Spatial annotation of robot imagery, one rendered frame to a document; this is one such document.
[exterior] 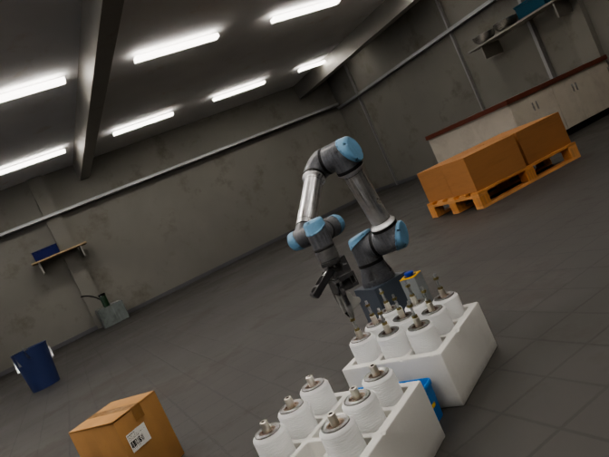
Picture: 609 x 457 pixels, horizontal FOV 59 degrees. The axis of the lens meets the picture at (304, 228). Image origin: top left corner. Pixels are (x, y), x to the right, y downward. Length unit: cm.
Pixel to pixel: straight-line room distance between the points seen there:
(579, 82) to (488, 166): 364
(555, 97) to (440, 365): 663
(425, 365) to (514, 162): 374
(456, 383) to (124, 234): 1077
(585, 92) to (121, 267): 910
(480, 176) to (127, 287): 864
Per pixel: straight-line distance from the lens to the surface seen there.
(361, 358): 192
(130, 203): 1226
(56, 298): 1203
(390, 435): 145
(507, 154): 530
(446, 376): 177
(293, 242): 201
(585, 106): 854
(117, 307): 1114
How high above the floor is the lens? 80
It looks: 4 degrees down
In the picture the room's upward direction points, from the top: 25 degrees counter-clockwise
